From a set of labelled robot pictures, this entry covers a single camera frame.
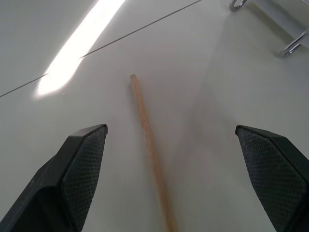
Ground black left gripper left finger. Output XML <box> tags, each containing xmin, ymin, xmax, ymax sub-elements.
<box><xmin>0</xmin><ymin>124</ymin><xmax>109</xmax><ymax>232</ymax></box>

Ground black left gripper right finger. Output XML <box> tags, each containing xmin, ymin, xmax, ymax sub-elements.
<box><xmin>235</xmin><ymin>125</ymin><xmax>309</xmax><ymax>232</ymax></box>

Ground wooden chopstick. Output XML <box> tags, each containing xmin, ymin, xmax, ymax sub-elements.
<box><xmin>129</xmin><ymin>73</ymin><xmax>179</xmax><ymax>232</ymax></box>

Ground silver wire basket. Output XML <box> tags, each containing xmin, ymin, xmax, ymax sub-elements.
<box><xmin>229</xmin><ymin>0</ymin><xmax>309</xmax><ymax>58</ymax></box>

